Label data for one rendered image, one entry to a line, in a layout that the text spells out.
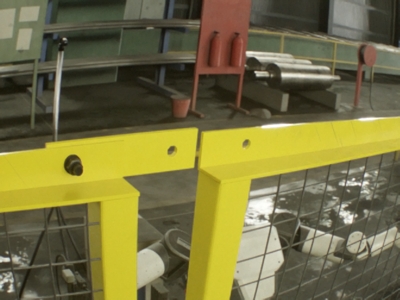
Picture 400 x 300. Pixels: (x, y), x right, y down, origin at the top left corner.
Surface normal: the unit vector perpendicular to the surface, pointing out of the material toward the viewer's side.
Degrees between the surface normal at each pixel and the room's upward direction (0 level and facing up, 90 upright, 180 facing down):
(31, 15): 90
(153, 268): 73
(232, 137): 90
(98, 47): 90
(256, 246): 55
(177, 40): 90
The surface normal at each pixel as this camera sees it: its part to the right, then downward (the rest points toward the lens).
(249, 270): 0.54, -0.29
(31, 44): 0.56, 0.32
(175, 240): 0.55, -0.62
